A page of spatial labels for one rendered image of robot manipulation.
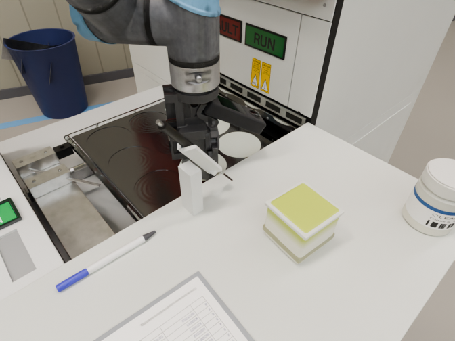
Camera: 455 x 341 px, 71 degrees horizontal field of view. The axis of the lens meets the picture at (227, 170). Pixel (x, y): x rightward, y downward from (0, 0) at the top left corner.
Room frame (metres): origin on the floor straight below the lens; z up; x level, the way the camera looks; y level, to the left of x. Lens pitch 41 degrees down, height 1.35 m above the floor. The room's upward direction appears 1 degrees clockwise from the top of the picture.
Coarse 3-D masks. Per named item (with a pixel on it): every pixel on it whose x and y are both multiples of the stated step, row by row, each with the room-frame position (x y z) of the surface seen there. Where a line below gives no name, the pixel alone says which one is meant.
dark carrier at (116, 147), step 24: (120, 120) 0.69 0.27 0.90; (144, 120) 0.69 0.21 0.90; (96, 144) 0.59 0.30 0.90; (120, 144) 0.59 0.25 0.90; (144, 144) 0.59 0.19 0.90; (168, 144) 0.60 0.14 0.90; (264, 144) 0.60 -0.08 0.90; (120, 168) 0.51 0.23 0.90; (144, 168) 0.51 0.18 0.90; (168, 168) 0.51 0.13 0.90; (144, 192) 0.44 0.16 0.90; (168, 192) 0.44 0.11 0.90; (144, 216) 0.38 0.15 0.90
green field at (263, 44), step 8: (248, 32) 0.74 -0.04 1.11; (256, 32) 0.72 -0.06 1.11; (264, 32) 0.70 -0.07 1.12; (248, 40) 0.74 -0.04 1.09; (256, 40) 0.72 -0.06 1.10; (264, 40) 0.70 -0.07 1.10; (272, 40) 0.69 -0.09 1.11; (280, 40) 0.67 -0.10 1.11; (264, 48) 0.70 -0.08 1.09; (272, 48) 0.68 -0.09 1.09; (280, 48) 0.67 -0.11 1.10; (280, 56) 0.67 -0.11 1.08
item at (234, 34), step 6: (222, 18) 0.80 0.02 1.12; (228, 18) 0.79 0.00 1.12; (222, 24) 0.80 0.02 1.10; (228, 24) 0.79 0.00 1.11; (234, 24) 0.77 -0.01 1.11; (222, 30) 0.80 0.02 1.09; (228, 30) 0.79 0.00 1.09; (234, 30) 0.77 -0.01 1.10; (228, 36) 0.79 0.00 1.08; (234, 36) 0.77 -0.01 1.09
